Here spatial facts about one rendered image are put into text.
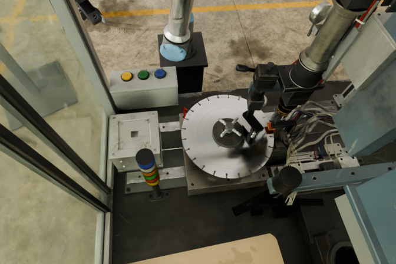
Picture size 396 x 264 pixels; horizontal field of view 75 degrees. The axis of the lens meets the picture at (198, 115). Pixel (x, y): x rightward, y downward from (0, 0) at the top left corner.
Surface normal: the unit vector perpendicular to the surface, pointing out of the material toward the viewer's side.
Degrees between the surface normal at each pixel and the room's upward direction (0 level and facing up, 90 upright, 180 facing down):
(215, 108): 0
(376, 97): 90
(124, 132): 0
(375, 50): 90
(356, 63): 90
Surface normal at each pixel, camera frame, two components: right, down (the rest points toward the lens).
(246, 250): 0.04, -0.51
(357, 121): -0.99, 0.10
